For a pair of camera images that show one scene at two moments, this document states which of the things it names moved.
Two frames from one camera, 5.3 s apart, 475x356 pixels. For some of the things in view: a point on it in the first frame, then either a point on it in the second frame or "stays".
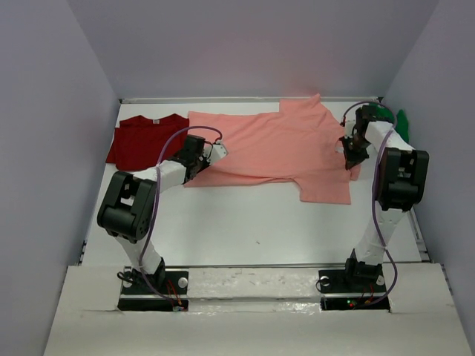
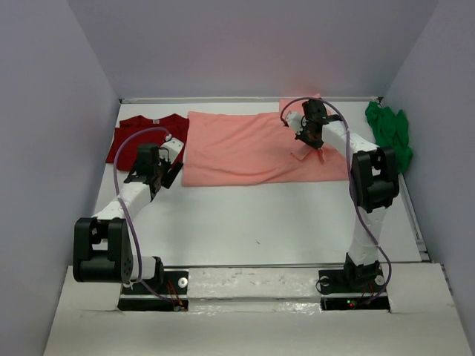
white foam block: x=252 y=283 stays
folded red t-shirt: x=137 y=142 stays
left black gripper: x=205 y=162 → x=171 y=173
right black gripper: x=353 y=159 → x=317 y=144
